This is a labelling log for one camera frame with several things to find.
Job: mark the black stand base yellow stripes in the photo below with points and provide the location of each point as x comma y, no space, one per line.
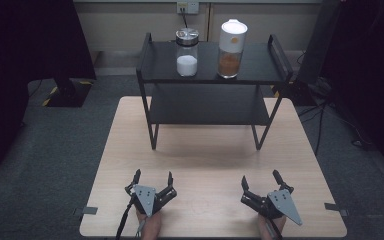
68,95

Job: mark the glass jar with silver lid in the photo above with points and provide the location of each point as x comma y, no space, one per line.
187,63

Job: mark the black curtain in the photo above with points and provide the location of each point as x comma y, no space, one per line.
373,83
20,66

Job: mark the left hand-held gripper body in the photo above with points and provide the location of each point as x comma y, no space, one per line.
146,198

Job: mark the white wall socket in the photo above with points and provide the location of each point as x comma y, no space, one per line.
187,7

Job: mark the person's left hand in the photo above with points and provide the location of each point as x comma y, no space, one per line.
151,226

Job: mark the grey tape strip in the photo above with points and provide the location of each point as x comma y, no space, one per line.
335,207
89,210

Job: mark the glass jar with white lid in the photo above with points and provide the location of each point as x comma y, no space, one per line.
230,50

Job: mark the black upright stand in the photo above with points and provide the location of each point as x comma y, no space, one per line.
320,43

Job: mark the black two-tier shelf rack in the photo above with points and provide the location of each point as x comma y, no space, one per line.
210,100

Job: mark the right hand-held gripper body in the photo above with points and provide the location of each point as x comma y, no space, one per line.
281,203

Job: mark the person's right hand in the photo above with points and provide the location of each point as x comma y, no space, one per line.
266,226

